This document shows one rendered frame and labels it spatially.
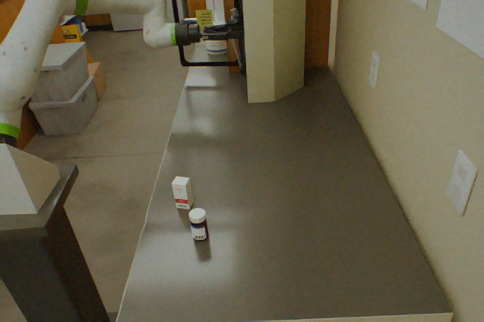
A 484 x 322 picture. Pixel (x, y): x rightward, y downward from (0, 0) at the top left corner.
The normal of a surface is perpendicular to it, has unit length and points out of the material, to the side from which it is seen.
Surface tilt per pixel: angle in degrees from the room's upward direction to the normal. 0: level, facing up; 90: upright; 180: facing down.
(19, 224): 0
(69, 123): 95
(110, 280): 0
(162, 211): 0
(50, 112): 95
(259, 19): 90
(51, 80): 95
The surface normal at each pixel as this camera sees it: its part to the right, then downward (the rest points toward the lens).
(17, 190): -0.01, 0.56
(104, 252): -0.06, -0.83
